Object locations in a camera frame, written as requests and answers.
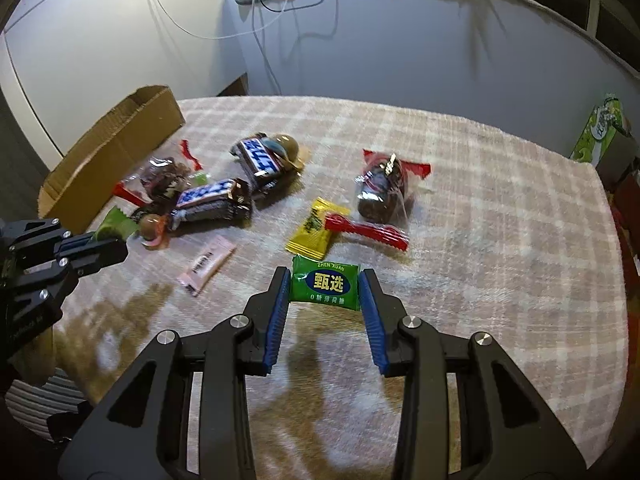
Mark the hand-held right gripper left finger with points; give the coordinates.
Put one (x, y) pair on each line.
(277, 320)

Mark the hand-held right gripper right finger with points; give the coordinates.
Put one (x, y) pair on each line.
(372, 320)

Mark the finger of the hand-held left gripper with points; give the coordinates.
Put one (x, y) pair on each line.
(100, 257)
(75, 245)

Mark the green foil zigzag packet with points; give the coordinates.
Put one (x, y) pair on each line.
(116, 224)

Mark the brown egg pack red rim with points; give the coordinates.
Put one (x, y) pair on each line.
(148, 225)

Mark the brown cardboard box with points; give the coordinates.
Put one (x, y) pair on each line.
(100, 160)

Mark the pink snack packet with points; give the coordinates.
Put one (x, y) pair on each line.
(205, 265)

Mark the clear cake packet red ends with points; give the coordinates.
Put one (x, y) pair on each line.
(380, 192)
(160, 180)

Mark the brown egg pack tan backing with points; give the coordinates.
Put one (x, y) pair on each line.
(288, 147)

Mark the striped cloth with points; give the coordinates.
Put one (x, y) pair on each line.
(35, 405)

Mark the red plastic fork packet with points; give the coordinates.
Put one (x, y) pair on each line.
(367, 230)

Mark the yellow candy packet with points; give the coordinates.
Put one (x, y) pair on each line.
(312, 232)

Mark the white cabinet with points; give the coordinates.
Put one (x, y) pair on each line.
(100, 35)

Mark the green printed carton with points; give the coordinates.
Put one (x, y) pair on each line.
(597, 130)

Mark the plain brown carton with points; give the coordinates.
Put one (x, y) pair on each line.
(620, 157)

